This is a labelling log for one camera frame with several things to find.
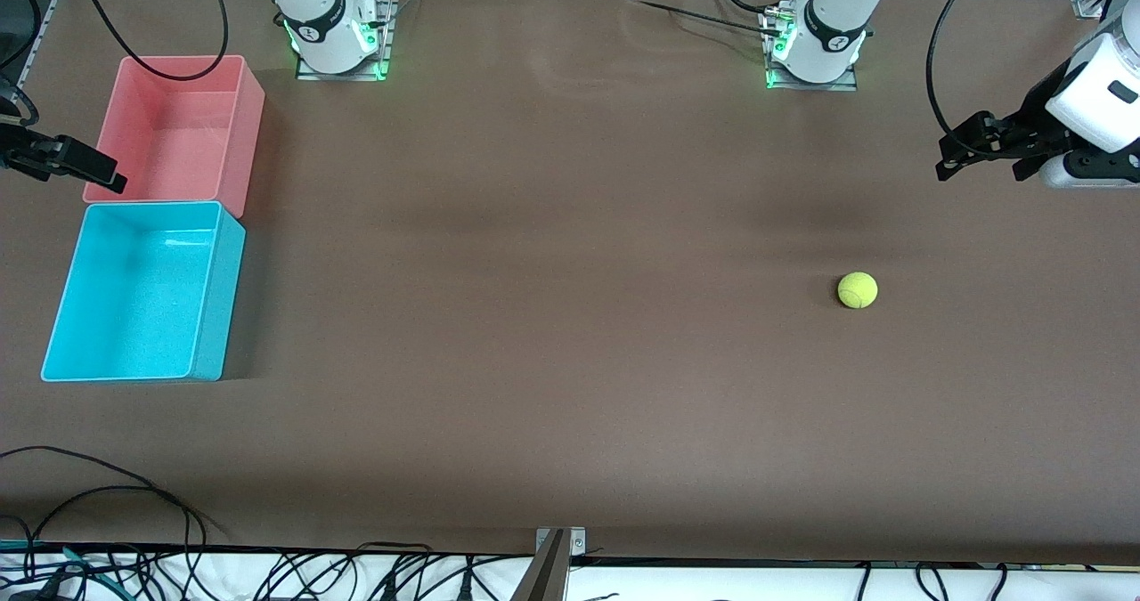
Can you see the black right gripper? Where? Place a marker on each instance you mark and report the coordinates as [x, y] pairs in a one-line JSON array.
[[20, 154]]

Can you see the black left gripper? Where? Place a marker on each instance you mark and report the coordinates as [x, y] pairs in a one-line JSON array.
[[1038, 117]]

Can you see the yellow-green tennis ball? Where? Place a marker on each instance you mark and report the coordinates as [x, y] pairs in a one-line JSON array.
[[858, 290]]

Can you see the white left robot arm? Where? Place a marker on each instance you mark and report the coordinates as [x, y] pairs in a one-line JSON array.
[[828, 31]]

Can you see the pink plastic bin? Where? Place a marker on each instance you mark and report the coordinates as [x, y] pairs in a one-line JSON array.
[[178, 138]]

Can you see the blue plastic bin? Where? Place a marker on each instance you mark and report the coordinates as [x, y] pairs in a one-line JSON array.
[[134, 307]]

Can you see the brown table cover sheet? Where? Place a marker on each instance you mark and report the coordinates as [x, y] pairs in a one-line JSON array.
[[570, 316]]

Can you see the aluminium corner bracket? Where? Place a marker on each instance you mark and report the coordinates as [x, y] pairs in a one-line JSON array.
[[1088, 6]]

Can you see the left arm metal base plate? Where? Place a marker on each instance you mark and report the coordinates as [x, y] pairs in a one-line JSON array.
[[846, 83]]

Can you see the small metal bracket plate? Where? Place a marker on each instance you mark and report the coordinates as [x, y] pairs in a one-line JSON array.
[[577, 540]]

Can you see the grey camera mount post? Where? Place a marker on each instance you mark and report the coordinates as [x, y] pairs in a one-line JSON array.
[[545, 579]]

